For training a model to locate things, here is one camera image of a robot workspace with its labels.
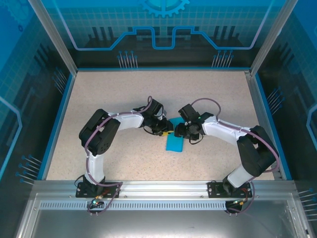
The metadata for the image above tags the right cable connector with light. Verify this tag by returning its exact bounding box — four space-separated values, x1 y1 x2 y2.
231 197 250 207

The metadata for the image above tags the grey metal sheet panel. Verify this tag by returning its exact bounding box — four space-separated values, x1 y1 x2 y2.
14 193 310 238

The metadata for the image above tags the aluminium side rail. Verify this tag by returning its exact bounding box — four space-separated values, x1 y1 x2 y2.
244 70 284 180

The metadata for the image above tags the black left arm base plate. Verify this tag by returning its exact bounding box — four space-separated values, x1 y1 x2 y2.
76 182 122 198

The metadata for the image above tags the left cable connector with light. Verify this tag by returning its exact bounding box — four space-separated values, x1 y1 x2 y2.
89 194 109 208

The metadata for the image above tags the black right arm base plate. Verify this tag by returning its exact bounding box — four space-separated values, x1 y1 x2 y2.
207 181 251 198

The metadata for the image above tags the slotted metal cable duct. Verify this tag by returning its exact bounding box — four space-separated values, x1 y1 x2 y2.
39 201 230 211

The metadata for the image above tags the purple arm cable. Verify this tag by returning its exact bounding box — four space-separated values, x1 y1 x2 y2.
84 96 153 216
189 98 280 216

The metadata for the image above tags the aluminium mounting rail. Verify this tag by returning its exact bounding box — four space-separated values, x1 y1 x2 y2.
33 180 296 199

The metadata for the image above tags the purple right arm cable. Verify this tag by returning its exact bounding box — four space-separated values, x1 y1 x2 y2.
189 98 280 216

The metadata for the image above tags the blue edge strip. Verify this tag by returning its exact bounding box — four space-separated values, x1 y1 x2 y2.
36 72 77 181
254 73 293 180

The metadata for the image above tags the blue cloth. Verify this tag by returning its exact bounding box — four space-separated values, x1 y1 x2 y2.
165 117 186 152

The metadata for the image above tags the cable connector with light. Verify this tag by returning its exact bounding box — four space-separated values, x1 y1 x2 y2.
231 197 250 207
89 194 109 208

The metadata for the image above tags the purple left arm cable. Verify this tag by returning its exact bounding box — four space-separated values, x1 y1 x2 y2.
84 96 153 216

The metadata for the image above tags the aluminium frame post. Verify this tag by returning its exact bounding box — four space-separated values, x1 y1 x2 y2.
27 0 79 75
249 0 302 75

